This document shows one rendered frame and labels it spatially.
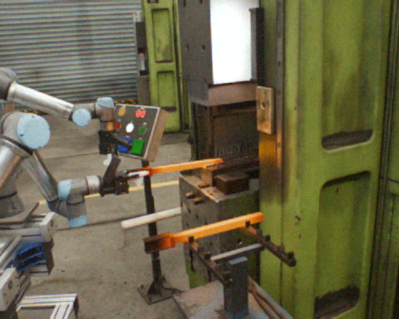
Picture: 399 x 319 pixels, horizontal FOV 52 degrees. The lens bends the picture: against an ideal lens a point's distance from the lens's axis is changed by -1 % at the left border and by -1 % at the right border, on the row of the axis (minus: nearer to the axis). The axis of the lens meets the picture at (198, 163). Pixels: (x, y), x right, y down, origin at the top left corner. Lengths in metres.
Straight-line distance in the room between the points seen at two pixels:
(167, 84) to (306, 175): 5.26
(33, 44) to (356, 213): 8.45
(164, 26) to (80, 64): 3.41
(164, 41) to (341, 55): 5.14
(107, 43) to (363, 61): 8.21
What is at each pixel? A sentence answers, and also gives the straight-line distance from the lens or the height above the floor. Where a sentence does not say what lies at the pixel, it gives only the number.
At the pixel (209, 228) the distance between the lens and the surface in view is 1.37.
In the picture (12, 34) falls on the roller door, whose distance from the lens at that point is 9.63.
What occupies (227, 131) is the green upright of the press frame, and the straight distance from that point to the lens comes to 2.09.
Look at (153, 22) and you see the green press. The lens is 6.60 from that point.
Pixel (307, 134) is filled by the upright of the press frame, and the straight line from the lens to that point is 1.50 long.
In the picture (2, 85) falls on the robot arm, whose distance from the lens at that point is 1.92.
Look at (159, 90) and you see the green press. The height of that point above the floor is 0.71.
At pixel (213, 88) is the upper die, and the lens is 1.71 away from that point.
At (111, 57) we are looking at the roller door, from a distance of 9.61.
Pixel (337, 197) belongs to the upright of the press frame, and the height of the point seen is 0.89.
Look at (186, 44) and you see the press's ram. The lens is 1.85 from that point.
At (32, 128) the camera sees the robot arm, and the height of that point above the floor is 1.29.
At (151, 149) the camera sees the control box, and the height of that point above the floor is 1.00.
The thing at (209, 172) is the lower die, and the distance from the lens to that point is 1.80.
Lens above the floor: 1.57
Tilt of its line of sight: 18 degrees down
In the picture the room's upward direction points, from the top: 3 degrees counter-clockwise
